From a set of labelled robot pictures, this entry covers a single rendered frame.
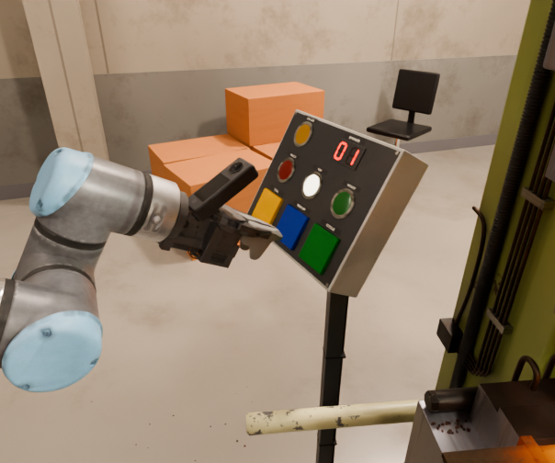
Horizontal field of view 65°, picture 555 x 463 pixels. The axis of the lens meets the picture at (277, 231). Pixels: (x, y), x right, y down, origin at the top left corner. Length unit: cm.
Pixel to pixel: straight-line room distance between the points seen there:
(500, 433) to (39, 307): 55
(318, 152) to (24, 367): 64
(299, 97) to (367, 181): 246
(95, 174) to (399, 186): 49
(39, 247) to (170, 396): 139
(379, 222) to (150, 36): 307
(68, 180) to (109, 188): 5
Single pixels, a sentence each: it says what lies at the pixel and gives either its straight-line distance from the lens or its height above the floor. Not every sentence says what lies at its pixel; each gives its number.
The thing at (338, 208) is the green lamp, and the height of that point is 108.
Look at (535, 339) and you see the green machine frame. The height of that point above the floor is 96.
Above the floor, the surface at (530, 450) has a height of 101.
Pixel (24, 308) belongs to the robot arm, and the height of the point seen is 116.
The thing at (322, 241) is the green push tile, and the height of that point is 103.
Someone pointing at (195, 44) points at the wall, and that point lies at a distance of 371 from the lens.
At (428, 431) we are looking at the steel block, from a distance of 69.
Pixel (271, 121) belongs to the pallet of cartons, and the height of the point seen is 64.
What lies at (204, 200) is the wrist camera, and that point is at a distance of 65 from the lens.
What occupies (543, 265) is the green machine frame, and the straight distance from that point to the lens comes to 76.
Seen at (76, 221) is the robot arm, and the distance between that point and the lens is 58.
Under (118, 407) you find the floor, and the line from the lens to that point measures 195.
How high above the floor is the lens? 143
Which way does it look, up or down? 29 degrees down
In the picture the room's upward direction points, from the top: straight up
